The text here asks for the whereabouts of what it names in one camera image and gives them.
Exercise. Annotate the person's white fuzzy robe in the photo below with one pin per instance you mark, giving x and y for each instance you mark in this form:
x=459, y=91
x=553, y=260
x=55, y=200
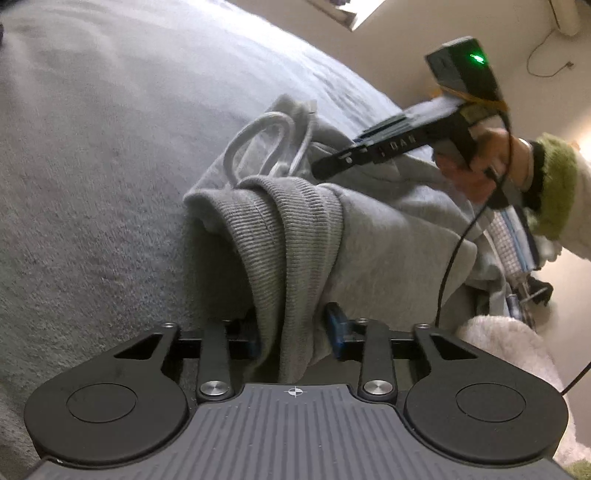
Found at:
x=508, y=341

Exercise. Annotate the white wall fixture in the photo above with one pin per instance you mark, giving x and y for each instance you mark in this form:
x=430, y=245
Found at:
x=568, y=16

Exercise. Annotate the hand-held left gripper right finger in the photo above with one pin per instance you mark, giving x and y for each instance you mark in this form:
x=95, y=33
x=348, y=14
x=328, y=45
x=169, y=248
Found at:
x=336, y=330

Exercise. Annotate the grey bed blanket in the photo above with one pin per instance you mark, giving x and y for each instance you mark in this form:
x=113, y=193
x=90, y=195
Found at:
x=92, y=138

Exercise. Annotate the person's right hand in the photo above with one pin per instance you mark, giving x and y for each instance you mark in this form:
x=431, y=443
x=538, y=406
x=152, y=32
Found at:
x=501, y=157

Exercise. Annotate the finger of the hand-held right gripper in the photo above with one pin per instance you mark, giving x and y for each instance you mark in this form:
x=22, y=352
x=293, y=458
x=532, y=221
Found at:
x=344, y=161
x=381, y=131

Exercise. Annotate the grey sweatpants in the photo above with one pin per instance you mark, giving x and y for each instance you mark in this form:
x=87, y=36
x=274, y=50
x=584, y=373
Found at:
x=369, y=240

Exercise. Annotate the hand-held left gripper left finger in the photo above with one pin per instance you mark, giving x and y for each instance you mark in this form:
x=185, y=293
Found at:
x=244, y=346

